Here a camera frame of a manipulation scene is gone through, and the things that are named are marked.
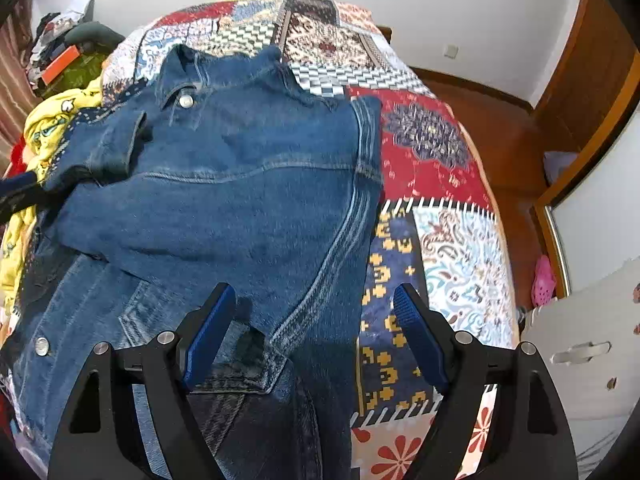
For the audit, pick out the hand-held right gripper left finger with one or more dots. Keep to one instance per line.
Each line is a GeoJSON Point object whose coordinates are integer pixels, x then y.
{"type": "Point", "coordinates": [210, 330]}

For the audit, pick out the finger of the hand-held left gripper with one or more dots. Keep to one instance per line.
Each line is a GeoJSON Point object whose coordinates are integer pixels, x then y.
{"type": "Point", "coordinates": [20, 186]}

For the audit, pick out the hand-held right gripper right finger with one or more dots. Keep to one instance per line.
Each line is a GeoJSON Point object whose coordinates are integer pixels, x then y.
{"type": "Point", "coordinates": [417, 330]}

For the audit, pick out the blue denim jacket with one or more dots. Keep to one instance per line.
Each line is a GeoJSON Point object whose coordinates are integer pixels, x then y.
{"type": "Point", "coordinates": [225, 185]}

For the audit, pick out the red cloth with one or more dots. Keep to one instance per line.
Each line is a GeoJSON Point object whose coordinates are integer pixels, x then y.
{"type": "Point", "coordinates": [12, 157]}

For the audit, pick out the yellow printed cloth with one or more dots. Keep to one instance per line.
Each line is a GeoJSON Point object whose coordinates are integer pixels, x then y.
{"type": "Point", "coordinates": [50, 130]}

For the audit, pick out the striped pink curtain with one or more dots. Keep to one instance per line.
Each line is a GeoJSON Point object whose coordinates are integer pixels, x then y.
{"type": "Point", "coordinates": [12, 85]}

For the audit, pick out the orange box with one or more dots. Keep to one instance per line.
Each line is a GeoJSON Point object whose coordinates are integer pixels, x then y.
{"type": "Point", "coordinates": [60, 65]}

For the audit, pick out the green patterned cloth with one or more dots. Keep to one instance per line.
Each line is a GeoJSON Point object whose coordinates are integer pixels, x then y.
{"type": "Point", "coordinates": [85, 72]}

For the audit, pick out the pink clog shoe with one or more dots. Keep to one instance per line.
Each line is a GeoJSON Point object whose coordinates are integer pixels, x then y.
{"type": "Point", "coordinates": [542, 280]}

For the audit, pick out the pile of mixed clutter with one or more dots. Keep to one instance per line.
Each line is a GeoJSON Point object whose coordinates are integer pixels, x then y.
{"type": "Point", "coordinates": [55, 25]}

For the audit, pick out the patchwork printed blanket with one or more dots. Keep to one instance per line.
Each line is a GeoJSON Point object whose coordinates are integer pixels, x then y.
{"type": "Point", "coordinates": [430, 160]}

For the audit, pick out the dark grey cushion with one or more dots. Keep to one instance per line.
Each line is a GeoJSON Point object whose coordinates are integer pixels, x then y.
{"type": "Point", "coordinates": [95, 32]}

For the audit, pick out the white plastic cabinet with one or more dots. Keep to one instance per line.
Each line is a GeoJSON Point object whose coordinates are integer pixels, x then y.
{"type": "Point", "coordinates": [590, 385]}

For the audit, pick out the purple cloth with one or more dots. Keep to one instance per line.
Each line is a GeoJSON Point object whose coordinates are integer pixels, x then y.
{"type": "Point", "coordinates": [560, 167]}

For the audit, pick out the wood-framed sliding door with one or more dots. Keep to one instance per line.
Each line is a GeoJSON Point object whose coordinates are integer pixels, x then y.
{"type": "Point", "coordinates": [600, 210]}

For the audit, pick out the wooden door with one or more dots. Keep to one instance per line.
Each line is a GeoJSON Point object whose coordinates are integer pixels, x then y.
{"type": "Point", "coordinates": [590, 60]}

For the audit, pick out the white wall socket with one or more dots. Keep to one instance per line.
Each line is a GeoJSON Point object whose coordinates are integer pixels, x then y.
{"type": "Point", "coordinates": [451, 51]}

